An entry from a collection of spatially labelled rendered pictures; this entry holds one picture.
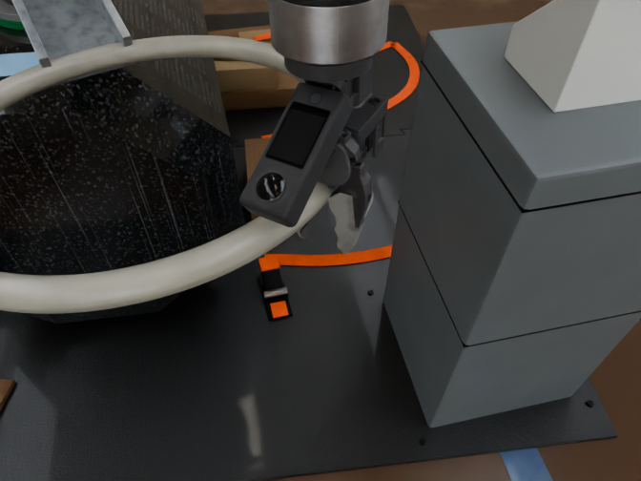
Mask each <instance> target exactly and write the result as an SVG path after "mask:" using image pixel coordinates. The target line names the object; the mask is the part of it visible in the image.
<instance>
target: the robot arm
mask: <svg viewBox="0 0 641 481"><path fill-rule="evenodd" d="M268 8H269V18H270V29H271V39H272V46H273V47H274V48H275V50H276V51H277V52H278V53H280V54H281V55H283V56H284V65H285V68H286V70H287V71H288V72H289V73H291V74H292V75H294V76H296V77H299V78H301V79H304V82H305V83H303V82H300V83H299V84H298V86H297V88H296V89H295V90H294V92H293V94H292V96H291V98H290V100H289V102H288V104H287V106H286V108H285V110H284V112H283V114H282V116H281V118H280V120H279V123H278V125H277V127H276V129H275V131H274V132H273V133H272V135H271V137H270V139H269V141H268V143H267V145H266V147H265V149H264V151H263V153H262V155H261V157H260V159H259V161H258V164H257V166H256V168H255V170H254V172H253V174H252V175H251V177H250V178H249V180H248V182H247V184H246V186H245V188H244V190H243V192H242V194H241V196H240V203H241V204H242V206H244V207H245V208H246V209H247V210H248V211H250V212H251V213H253V214H256V215H258V216H261V217H263V218H266V219H268V220H271V221H274V222H276V223H279V224H282V225H284V226H287V227H294V226H295V225H297V223H298V221H299V219H300V216H301V214H302V212H303V210H304V208H305V206H306V203H307V201H308V200H309V198H310V196H311V194H312V192H313V190H314V188H315V186H316V184H317V182H321V183H324V184H326V185H327V187H328V188H329V189H333V188H334V187H335V186H341V187H340V188H338V189H337V190H336V191H335V192H334V194H333V195H332V196H331V197H330V199H329V200H328V201H329V207H330V210H331V211H332V212H333V214H334V216H335V218H336V222H337V224H336V227H335V232H336V233H337V236H338V242H337V243H336V247H337V248H338V249H339V250H340V251H341V252H342V253H343V254H344V255H347V254H348V253H349V252H350V251H351V250H352V249H353V247H354V246H355V244H356V243H357V241H358V239H359V237H360V234H361V231H362V227H363V224H364V218H365V216H366V214H367V212H368V210H369V208H370V206H371V204H372V201H373V190H372V179H371V177H370V176H369V174H368V173H367V172H366V171H365V163H364V162H362V161H363V159H364V158H365V157H366V156H367V152H369V151H370V150H371V148H372V147H373V152H372V157H375V156H376V155H377V154H378V152H379V151H380V150H381V149H382V147H383V146H384V141H385V129H386V118H387V106H388V98H387V97H383V96H379V95H375V94H372V76H373V59H374V54H375V53H377V52H378V51H380V50H381V49H382V47H383V46H384V44H385V41H386V36H387V22H388V10H389V0H268ZM373 101H376V102H379V104H378V105H377V104H376V102H373ZM382 118H383V123H382V135H381V137H380V139H379V140H378V129H379V121H380V120H381V119H382Z"/></svg>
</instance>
